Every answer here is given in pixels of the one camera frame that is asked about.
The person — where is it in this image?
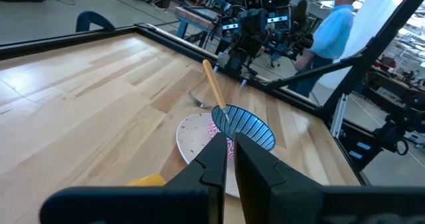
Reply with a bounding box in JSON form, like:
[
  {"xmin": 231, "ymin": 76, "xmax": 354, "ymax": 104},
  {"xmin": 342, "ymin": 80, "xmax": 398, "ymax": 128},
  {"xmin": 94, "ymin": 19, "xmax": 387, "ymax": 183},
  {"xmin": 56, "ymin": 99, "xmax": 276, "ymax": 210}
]
[{"xmin": 293, "ymin": 0, "xmax": 364, "ymax": 99}]

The yellow cloth napkin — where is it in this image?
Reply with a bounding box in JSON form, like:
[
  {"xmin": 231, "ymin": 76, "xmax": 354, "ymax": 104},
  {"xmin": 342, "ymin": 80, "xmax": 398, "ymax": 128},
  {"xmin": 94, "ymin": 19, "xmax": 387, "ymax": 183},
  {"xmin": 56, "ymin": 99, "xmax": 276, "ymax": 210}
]
[{"xmin": 127, "ymin": 173, "xmax": 167, "ymax": 187}]

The white panel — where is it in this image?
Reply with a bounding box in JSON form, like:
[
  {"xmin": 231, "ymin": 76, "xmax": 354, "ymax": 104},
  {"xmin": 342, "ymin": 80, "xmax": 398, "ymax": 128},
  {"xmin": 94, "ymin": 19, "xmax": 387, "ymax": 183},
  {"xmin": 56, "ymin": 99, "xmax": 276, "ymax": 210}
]
[{"xmin": 317, "ymin": 0, "xmax": 416, "ymax": 89}]

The wooden handled fork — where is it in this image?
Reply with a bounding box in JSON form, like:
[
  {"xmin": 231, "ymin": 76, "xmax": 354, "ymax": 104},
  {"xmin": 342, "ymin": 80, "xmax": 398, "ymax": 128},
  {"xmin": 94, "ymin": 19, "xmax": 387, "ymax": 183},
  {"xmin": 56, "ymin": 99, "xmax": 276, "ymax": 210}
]
[{"xmin": 188, "ymin": 91, "xmax": 214, "ymax": 110}]

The black device with blue labels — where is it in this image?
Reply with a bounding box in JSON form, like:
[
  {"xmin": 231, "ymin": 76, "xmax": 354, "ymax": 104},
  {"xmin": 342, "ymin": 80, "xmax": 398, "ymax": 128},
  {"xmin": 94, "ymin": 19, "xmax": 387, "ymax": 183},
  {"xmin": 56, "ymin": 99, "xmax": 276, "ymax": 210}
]
[{"xmin": 341, "ymin": 94, "xmax": 425, "ymax": 172}]

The wooden handled spoon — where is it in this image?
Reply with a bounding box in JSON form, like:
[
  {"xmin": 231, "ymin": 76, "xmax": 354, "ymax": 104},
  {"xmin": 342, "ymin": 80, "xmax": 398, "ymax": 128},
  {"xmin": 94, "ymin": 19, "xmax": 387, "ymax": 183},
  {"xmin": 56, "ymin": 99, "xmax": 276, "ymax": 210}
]
[{"xmin": 202, "ymin": 58, "xmax": 231, "ymax": 123}]

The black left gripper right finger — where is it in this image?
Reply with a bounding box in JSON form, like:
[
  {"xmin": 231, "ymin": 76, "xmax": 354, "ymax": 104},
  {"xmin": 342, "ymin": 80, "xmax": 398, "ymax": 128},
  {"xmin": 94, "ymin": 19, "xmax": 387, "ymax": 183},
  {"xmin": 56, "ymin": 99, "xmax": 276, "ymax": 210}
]
[{"xmin": 234, "ymin": 132, "xmax": 425, "ymax": 224}]

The blue grey metal table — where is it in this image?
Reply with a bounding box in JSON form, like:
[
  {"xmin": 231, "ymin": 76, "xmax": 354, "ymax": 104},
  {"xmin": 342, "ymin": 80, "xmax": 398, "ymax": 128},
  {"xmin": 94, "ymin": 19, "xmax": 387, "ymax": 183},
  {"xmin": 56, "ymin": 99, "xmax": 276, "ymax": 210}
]
[{"xmin": 173, "ymin": 5, "xmax": 220, "ymax": 49}]

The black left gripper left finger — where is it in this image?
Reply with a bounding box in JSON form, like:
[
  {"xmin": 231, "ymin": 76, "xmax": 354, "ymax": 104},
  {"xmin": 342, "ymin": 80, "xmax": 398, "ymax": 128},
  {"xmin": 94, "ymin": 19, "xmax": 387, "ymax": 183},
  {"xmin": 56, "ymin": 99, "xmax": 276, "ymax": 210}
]
[{"xmin": 39, "ymin": 132, "xmax": 228, "ymax": 224}]

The speckled white plate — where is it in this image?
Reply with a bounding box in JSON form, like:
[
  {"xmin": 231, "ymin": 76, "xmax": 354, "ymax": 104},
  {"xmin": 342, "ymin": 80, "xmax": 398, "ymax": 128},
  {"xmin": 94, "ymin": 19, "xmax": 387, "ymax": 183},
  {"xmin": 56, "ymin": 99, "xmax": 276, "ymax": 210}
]
[{"xmin": 175, "ymin": 112, "xmax": 240, "ymax": 199}]

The blue curved object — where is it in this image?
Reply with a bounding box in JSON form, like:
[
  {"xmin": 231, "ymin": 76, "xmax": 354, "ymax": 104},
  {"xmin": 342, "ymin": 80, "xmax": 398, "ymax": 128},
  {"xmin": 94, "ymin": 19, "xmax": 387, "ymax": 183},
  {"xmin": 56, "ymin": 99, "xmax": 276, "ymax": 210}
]
[{"xmin": 75, "ymin": 11, "xmax": 116, "ymax": 33}]

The cluttered workbench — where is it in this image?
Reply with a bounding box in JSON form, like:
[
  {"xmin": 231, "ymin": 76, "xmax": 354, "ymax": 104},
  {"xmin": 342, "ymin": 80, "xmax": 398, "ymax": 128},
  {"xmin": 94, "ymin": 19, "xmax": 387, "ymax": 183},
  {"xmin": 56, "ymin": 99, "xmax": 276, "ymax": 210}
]
[{"xmin": 365, "ymin": 54, "xmax": 425, "ymax": 97}]

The black aluminium table frame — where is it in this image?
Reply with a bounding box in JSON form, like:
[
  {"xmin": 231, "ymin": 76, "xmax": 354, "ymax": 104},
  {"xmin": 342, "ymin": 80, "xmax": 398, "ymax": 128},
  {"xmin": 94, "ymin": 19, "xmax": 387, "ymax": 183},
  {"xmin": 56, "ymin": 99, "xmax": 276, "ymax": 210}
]
[{"xmin": 0, "ymin": 0, "xmax": 425, "ymax": 188}]

